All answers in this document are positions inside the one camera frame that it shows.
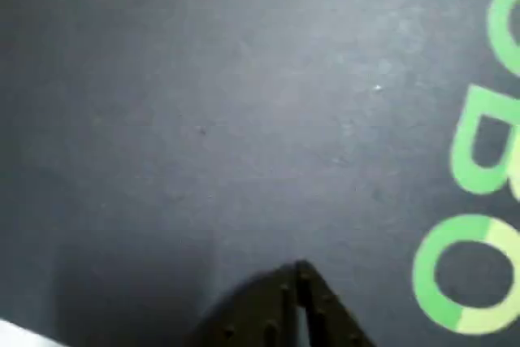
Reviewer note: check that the dark mat with printed letters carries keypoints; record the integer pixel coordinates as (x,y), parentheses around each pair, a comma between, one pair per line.
(243,119)

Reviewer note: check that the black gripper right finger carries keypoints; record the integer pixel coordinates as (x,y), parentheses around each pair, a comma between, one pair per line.
(333,318)

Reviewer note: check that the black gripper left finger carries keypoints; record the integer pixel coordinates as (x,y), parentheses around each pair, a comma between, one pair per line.
(260,314)

